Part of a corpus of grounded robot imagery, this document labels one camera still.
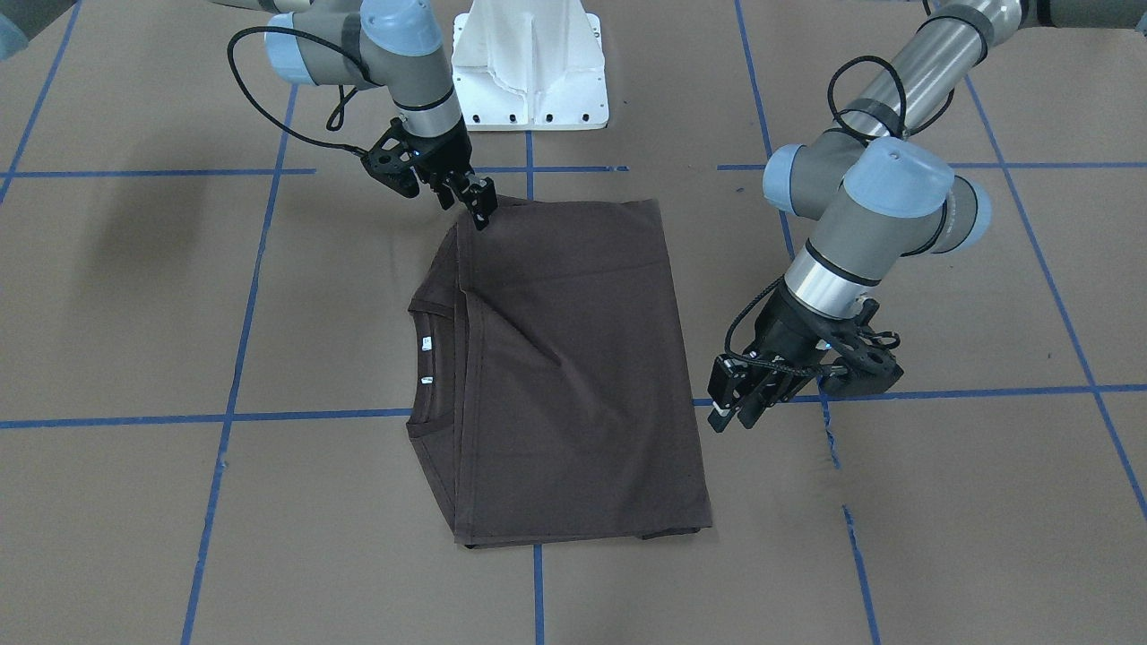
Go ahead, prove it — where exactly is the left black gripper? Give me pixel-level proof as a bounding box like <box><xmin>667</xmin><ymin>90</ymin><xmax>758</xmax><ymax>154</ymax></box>
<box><xmin>708</xmin><ymin>282</ymin><xmax>848</xmax><ymax>434</ymax></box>

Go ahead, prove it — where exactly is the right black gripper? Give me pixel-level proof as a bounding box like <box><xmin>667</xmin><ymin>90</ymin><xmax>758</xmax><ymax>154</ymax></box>
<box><xmin>404</xmin><ymin>121</ymin><xmax>498</xmax><ymax>231</ymax></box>

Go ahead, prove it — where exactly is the brown t-shirt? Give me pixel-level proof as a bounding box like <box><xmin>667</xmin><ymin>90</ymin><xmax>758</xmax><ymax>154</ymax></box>
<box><xmin>406</xmin><ymin>196</ymin><xmax>713</xmax><ymax>547</ymax></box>

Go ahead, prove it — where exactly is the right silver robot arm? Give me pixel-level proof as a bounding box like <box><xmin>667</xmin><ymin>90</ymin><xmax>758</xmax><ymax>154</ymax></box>
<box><xmin>227</xmin><ymin>1</ymin><xmax>498</xmax><ymax>230</ymax></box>

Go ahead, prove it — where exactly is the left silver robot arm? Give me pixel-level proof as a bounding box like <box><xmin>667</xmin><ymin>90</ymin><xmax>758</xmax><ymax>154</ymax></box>
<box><xmin>708</xmin><ymin>1</ymin><xmax>1144</xmax><ymax>433</ymax></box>

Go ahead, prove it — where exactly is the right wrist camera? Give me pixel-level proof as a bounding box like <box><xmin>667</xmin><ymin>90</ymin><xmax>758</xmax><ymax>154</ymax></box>
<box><xmin>359</xmin><ymin>117</ymin><xmax>419</xmax><ymax>199</ymax></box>

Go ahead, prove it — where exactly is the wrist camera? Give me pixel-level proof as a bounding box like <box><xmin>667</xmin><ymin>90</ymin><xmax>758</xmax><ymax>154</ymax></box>
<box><xmin>359</xmin><ymin>117</ymin><xmax>419</xmax><ymax>199</ymax></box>
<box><xmin>821</xmin><ymin>298</ymin><xmax>904</xmax><ymax>399</ymax></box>

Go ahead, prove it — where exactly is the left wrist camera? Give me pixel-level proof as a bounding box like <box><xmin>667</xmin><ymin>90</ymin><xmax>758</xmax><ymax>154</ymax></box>
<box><xmin>821</xmin><ymin>298</ymin><xmax>904</xmax><ymax>399</ymax></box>

